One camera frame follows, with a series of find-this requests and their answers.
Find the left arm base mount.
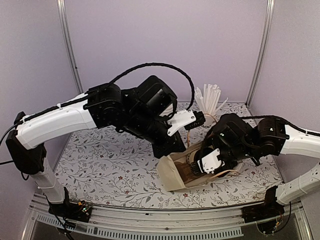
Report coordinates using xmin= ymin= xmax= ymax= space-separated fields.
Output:
xmin=48 ymin=187 xmax=92 ymax=223

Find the kraft paper bag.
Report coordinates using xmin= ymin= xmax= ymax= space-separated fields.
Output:
xmin=156 ymin=112 xmax=243 ymax=193

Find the brown cardboard cup carrier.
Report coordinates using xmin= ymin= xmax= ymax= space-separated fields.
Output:
xmin=174 ymin=161 xmax=201 ymax=185

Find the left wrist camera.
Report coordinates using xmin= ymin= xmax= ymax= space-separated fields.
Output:
xmin=167 ymin=109 xmax=206 ymax=137

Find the bundle of wrapped white straws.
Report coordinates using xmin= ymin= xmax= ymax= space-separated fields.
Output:
xmin=194 ymin=84 xmax=228 ymax=116

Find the white cup holding straws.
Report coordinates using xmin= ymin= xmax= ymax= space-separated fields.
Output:
xmin=200 ymin=119 xmax=216 ymax=130

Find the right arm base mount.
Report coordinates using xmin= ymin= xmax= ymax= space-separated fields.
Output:
xmin=241 ymin=186 xmax=285 ymax=235

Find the aluminium frame post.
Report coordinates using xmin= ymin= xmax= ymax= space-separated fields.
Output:
xmin=56 ymin=0 xmax=84 ymax=94
xmin=245 ymin=0 xmax=275 ymax=108

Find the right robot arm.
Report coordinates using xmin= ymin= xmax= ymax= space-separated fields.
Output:
xmin=194 ymin=113 xmax=320 ymax=174

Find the floral table mat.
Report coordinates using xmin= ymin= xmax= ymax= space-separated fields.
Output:
xmin=51 ymin=100 xmax=283 ymax=210

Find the right aluminium frame post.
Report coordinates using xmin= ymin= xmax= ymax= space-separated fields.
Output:
xmin=245 ymin=0 xmax=275 ymax=108

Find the left aluminium frame post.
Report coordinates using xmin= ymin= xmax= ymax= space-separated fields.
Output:
xmin=56 ymin=0 xmax=84 ymax=94

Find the aluminium front rail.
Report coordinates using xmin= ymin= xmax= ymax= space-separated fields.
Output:
xmin=22 ymin=193 xmax=314 ymax=240

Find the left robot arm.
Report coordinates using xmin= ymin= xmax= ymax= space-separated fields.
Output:
xmin=0 ymin=75 xmax=196 ymax=217

